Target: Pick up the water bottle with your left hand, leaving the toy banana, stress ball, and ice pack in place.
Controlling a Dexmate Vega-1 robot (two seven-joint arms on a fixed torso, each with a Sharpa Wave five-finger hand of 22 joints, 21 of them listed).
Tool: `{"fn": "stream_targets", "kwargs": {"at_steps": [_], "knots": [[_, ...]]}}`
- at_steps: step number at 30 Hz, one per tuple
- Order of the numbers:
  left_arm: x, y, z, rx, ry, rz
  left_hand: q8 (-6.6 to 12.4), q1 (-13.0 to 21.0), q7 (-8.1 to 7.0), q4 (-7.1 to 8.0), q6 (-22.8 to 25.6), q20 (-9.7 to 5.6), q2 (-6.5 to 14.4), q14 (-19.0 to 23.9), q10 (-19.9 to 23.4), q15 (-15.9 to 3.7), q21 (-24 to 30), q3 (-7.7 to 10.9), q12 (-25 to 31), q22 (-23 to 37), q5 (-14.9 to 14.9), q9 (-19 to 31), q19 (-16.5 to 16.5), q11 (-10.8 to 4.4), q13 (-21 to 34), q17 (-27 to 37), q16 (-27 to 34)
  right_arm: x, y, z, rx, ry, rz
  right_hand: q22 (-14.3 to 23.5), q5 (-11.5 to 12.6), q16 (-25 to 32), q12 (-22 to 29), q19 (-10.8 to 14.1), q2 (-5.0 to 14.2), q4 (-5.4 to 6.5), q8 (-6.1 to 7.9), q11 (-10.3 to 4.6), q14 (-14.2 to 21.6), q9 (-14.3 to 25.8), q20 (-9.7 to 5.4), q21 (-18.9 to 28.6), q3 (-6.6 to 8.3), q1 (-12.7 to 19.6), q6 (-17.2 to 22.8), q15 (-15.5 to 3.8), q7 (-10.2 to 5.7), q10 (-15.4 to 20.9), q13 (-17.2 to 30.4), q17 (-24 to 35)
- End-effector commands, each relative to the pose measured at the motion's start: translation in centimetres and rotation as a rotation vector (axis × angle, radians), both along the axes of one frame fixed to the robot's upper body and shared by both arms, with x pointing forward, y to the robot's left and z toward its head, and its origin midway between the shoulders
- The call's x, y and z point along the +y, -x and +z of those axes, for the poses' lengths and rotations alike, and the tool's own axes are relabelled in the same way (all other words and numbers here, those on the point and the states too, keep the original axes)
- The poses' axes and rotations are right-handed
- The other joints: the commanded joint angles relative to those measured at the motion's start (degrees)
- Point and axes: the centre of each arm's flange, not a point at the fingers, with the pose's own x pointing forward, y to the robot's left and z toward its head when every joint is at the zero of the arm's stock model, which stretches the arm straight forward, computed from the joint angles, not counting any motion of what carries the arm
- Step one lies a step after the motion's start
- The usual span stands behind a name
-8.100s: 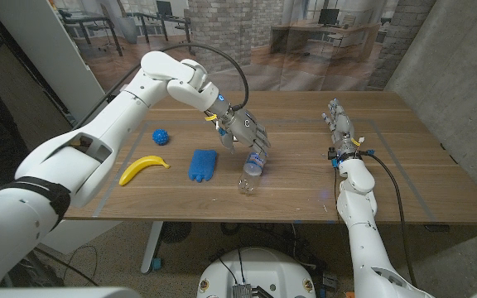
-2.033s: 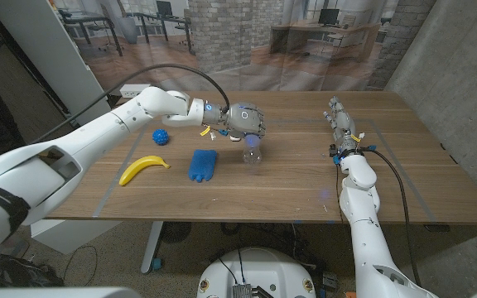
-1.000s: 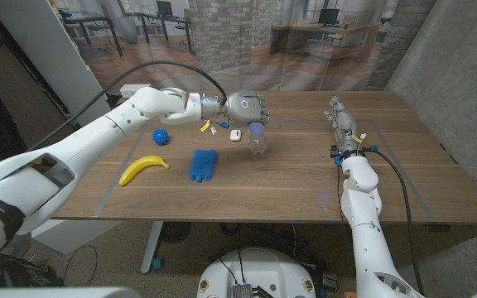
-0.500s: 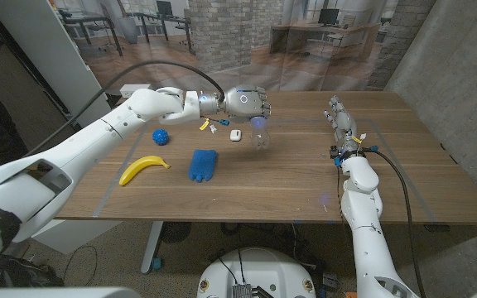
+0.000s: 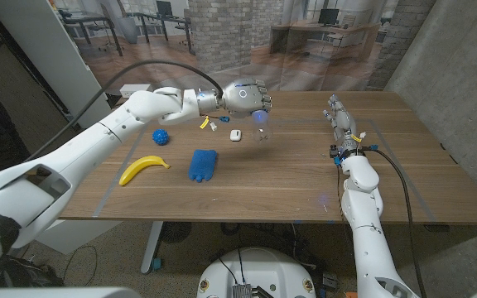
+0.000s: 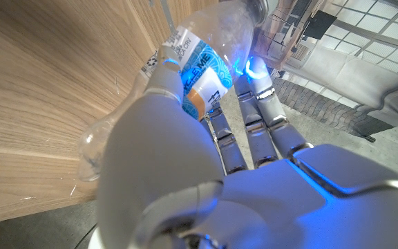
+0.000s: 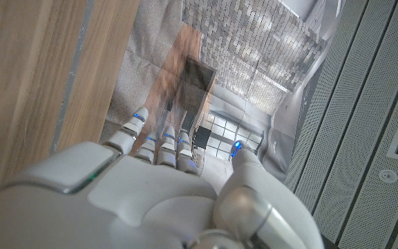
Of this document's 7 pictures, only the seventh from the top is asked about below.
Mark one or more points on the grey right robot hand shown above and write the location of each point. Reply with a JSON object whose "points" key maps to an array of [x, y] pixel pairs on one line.
{"points": [[133, 200]]}

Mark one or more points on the grey tape outline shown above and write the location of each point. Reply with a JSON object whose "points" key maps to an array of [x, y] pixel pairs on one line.
{"points": [[73, 69]]}

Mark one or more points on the printed office backdrop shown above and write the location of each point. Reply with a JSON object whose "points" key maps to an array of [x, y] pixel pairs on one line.
{"points": [[254, 45]]}

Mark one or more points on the round white ceiling sensor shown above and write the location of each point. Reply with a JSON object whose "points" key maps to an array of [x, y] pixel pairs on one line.
{"points": [[388, 176]]}

